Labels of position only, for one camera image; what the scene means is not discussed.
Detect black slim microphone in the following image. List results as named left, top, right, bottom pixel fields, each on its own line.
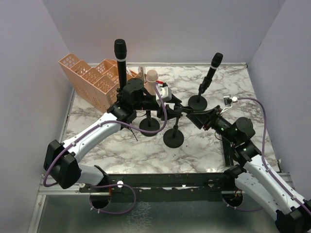
left=206, top=52, right=223, bottom=81

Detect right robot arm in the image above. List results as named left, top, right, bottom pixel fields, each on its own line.
left=186, top=106, right=311, bottom=233

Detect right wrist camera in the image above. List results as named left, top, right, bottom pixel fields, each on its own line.
left=220, top=95, right=238, bottom=114

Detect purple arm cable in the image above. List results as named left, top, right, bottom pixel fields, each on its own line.
left=235, top=97, right=311, bottom=216
left=43, top=83, right=168, bottom=187

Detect clear ruler in organizer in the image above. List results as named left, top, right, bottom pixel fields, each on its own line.
left=138, top=66, right=146, bottom=80

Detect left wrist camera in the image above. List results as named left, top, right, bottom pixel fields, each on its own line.
left=155, top=84, right=172, bottom=105

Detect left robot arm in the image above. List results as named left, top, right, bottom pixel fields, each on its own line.
left=43, top=78, right=192, bottom=189

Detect black tripod mic stand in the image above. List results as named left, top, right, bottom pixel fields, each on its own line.
left=117, top=88, right=138, bottom=141

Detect black microphone silver ring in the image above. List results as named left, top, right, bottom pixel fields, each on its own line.
left=114, top=38, right=128, bottom=92

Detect markers in organizer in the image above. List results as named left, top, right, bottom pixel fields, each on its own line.
left=127, top=69, right=134, bottom=77

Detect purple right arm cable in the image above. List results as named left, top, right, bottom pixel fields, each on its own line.
left=235, top=97, right=311, bottom=216

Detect black round-base stand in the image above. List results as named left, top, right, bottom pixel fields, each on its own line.
left=139, top=111, right=160, bottom=131
left=163, top=118, right=184, bottom=149
left=188, top=76, right=212, bottom=111

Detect peach plastic desk organizer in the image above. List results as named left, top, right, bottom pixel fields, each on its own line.
left=58, top=53, right=141, bottom=114

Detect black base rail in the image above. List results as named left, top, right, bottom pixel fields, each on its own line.
left=72, top=169, right=251, bottom=202

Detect beige microphone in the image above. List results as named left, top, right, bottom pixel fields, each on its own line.
left=145, top=69, right=158, bottom=96

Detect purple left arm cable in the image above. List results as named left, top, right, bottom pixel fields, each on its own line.
left=43, top=83, right=168, bottom=187

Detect black microphone silver grille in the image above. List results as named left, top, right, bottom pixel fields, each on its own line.
left=222, top=139, right=234, bottom=166

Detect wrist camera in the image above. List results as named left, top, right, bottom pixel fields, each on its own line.
left=155, top=84, right=172, bottom=105
left=220, top=95, right=238, bottom=114

